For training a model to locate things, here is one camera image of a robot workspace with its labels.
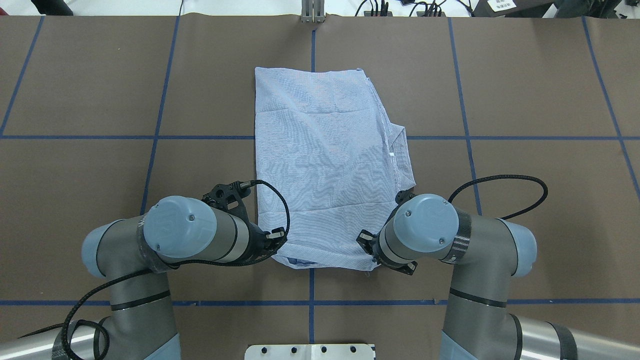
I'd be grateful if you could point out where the light blue striped shirt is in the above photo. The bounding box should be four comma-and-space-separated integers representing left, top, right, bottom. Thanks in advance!
254, 67, 416, 272

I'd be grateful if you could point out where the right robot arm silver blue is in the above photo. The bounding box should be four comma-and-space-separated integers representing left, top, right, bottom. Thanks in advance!
357, 191, 640, 360

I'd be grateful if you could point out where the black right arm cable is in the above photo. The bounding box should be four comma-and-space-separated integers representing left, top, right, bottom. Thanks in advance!
447, 174, 549, 221

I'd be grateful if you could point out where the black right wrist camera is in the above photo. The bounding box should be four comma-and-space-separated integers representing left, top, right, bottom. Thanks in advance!
395, 189, 416, 206

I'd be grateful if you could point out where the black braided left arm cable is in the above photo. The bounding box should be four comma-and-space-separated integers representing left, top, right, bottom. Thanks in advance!
20, 179, 291, 360

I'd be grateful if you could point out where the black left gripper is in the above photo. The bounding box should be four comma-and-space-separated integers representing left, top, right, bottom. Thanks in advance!
246, 223, 288, 264

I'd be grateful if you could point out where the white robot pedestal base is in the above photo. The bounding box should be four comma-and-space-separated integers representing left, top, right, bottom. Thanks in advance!
244, 342, 377, 360

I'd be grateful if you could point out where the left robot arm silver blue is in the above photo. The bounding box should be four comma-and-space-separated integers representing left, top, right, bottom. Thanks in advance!
1, 192, 290, 360

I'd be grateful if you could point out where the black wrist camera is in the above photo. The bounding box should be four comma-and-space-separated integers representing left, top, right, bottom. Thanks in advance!
395, 189, 416, 206
201, 181, 251, 220

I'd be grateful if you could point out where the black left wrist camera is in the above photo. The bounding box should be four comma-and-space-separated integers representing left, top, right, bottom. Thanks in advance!
201, 181, 251, 220

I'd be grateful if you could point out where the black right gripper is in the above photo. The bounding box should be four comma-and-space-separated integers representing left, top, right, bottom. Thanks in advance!
356, 229, 418, 276

